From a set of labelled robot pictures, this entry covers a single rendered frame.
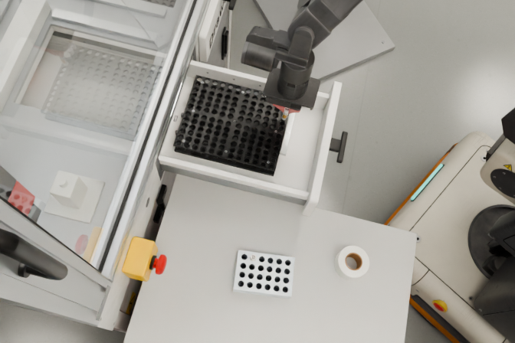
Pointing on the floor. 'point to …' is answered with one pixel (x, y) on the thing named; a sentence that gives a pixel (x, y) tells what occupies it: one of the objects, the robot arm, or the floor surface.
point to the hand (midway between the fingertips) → (287, 108)
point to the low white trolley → (307, 325)
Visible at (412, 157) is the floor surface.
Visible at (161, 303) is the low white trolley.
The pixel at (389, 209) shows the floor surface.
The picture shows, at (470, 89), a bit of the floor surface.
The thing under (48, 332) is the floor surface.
